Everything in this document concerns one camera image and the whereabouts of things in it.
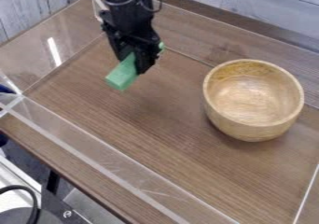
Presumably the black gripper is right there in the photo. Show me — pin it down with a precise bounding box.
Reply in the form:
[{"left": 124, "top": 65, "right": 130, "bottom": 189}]
[{"left": 100, "top": 0, "right": 161, "bottom": 75}]

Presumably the green rectangular block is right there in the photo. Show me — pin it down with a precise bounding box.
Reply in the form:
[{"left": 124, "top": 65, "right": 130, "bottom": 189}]
[{"left": 104, "top": 42, "right": 165, "bottom": 91}]

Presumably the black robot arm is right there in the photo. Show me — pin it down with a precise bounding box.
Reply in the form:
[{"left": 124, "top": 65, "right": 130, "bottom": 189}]
[{"left": 99, "top": 0, "right": 162, "bottom": 75}]

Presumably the light wooden bowl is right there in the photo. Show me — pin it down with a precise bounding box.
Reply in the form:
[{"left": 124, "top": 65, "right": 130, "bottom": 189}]
[{"left": 203, "top": 59, "right": 306, "bottom": 142}]

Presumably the black table leg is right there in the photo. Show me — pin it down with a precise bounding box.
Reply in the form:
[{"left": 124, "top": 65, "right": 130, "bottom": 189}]
[{"left": 47, "top": 171, "right": 60, "bottom": 195}]

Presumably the clear acrylic corner bracket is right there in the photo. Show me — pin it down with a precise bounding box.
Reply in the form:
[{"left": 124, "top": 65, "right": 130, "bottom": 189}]
[{"left": 91, "top": 0, "right": 108, "bottom": 23}]

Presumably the clear acrylic barrier wall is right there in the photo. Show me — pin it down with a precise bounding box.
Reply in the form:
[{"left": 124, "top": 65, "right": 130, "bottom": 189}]
[{"left": 0, "top": 0, "right": 319, "bottom": 224}]

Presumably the black cable loop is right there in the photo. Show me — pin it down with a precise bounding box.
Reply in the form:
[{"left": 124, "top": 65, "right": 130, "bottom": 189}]
[{"left": 0, "top": 184, "right": 42, "bottom": 224}]

